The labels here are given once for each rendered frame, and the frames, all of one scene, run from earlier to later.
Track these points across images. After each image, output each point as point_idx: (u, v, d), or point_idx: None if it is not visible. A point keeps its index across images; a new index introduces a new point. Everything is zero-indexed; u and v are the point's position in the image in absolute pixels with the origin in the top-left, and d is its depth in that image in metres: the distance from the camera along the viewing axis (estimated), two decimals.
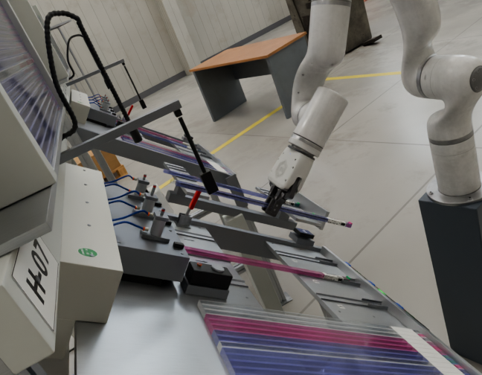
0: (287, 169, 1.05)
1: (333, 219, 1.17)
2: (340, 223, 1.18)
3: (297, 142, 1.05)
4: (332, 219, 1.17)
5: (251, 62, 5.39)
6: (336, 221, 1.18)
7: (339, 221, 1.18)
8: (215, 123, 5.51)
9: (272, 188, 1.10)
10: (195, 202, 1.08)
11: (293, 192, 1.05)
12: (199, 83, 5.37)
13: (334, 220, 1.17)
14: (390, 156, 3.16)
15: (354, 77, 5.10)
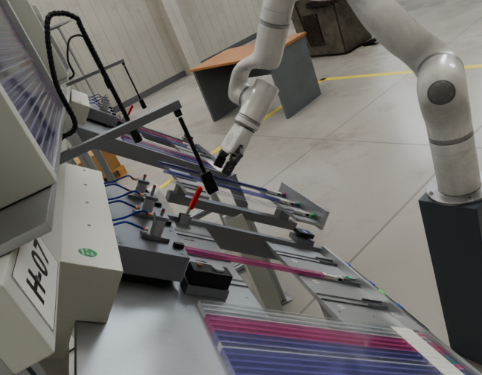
0: (233, 138, 1.42)
1: (271, 190, 1.64)
2: (277, 193, 1.65)
3: (240, 119, 1.41)
4: (271, 190, 1.64)
5: None
6: (274, 192, 1.64)
7: (276, 192, 1.65)
8: (215, 123, 5.51)
9: (222, 151, 1.49)
10: (195, 202, 1.08)
11: (242, 151, 1.39)
12: (199, 83, 5.37)
13: (272, 191, 1.64)
14: (390, 156, 3.16)
15: (354, 77, 5.10)
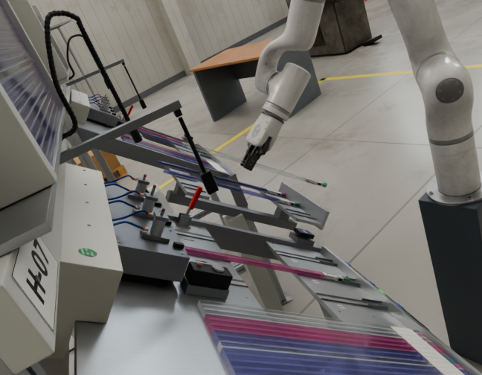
0: (260, 130, 1.29)
1: (271, 190, 1.64)
2: (277, 193, 1.65)
3: (269, 108, 1.28)
4: (271, 190, 1.64)
5: (251, 62, 5.39)
6: (274, 192, 1.64)
7: (276, 192, 1.65)
8: (215, 123, 5.51)
9: (249, 147, 1.34)
10: (195, 202, 1.08)
11: (265, 149, 1.28)
12: (199, 83, 5.37)
13: (272, 191, 1.64)
14: (390, 156, 3.16)
15: (354, 77, 5.10)
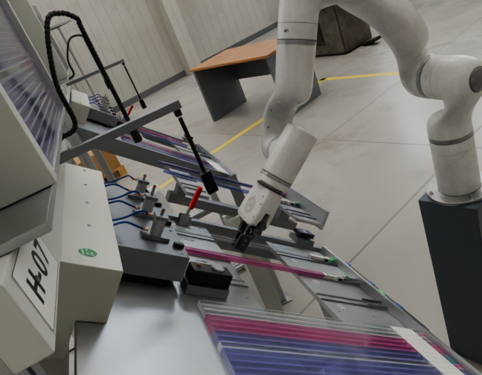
0: (255, 205, 1.05)
1: None
2: None
3: (265, 178, 1.05)
4: None
5: (251, 62, 5.39)
6: None
7: None
8: (215, 123, 5.51)
9: (242, 222, 1.10)
10: (195, 202, 1.08)
11: (261, 228, 1.05)
12: (199, 83, 5.37)
13: None
14: (390, 156, 3.16)
15: (354, 77, 5.10)
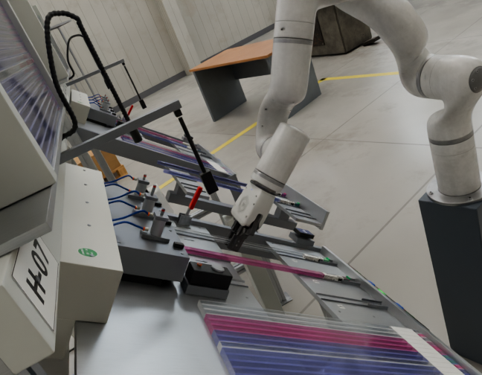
0: (248, 205, 1.05)
1: None
2: (277, 193, 1.65)
3: (259, 178, 1.04)
4: None
5: (251, 62, 5.39)
6: None
7: (276, 192, 1.65)
8: (215, 123, 5.51)
9: (235, 223, 1.10)
10: (195, 202, 1.08)
11: (254, 228, 1.04)
12: (199, 83, 5.37)
13: None
14: (390, 156, 3.16)
15: (354, 77, 5.10)
